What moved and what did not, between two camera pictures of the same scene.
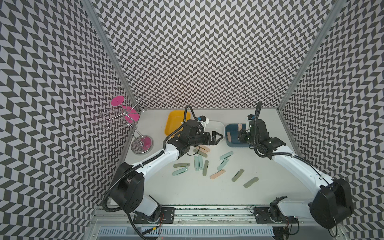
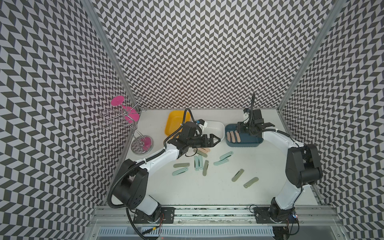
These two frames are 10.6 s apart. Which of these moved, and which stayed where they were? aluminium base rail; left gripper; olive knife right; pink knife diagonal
Moved: pink knife diagonal
Stayed: olive knife right; left gripper; aluminium base rail
